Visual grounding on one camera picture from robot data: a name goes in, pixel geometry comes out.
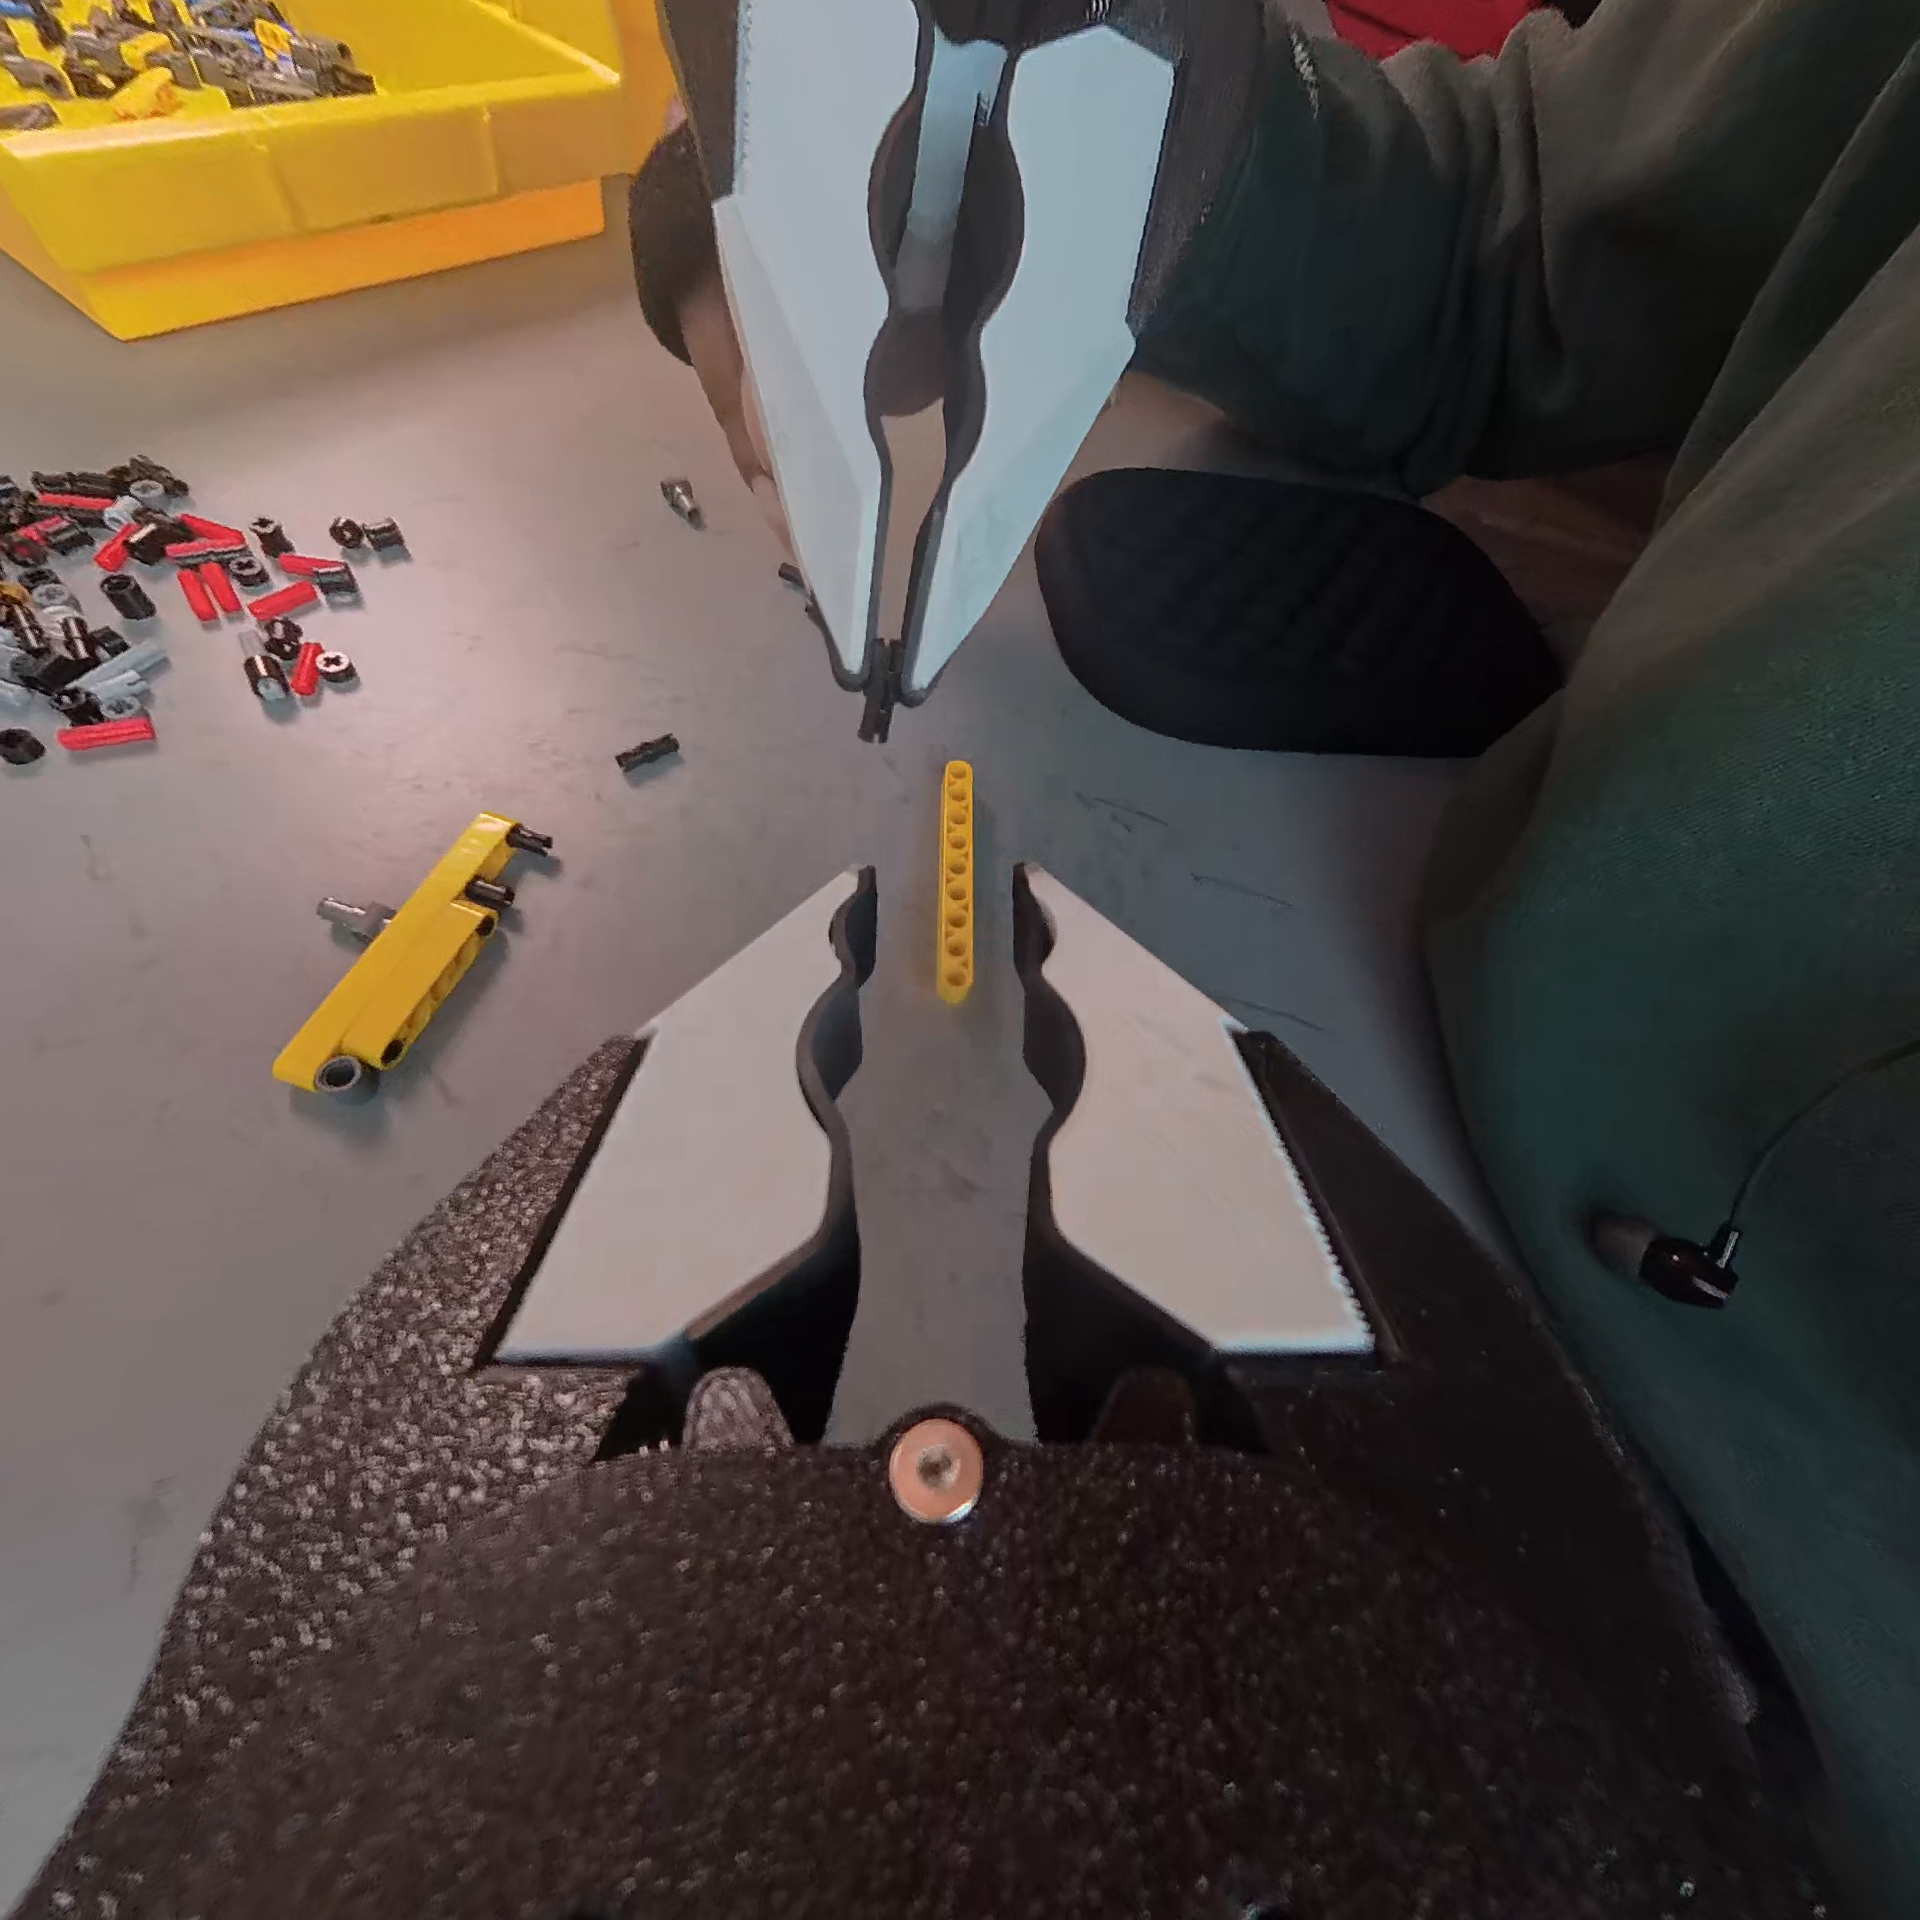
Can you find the yellow plastic bin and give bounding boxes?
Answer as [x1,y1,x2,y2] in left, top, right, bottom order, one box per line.
[569,0,682,145]
[0,0,624,346]

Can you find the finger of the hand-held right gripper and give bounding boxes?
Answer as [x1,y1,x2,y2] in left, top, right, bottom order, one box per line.
[901,46,1183,692]
[715,0,929,686]

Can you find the black quilted cushion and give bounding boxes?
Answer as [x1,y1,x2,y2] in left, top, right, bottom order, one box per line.
[1036,469,1562,760]

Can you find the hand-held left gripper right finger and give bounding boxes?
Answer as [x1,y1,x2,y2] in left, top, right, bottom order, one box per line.
[1012,861,1375,1444]

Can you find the long yellow lego beam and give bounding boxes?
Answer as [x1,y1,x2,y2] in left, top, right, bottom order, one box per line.
[269,810,522,1088]
[936,760,981,1003]

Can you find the short yellow lego beam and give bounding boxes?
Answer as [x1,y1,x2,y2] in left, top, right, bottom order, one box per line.
[353,900,506,1070]

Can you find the pile of small lego pieces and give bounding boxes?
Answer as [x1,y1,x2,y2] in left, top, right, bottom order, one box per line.
[0,454,410,771]

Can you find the person's right forearm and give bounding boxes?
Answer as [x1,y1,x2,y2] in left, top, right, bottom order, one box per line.
[1128,0,1864,501]

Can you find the heap of grey lego parts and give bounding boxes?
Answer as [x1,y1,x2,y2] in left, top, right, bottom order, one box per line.
[0,0,377,128]

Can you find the black drawstring cord with toggle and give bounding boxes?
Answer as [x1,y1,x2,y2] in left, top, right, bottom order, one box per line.
[1593,1042,1920,1309]

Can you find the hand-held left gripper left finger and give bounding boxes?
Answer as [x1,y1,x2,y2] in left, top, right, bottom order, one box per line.
[491,864,881,1444]

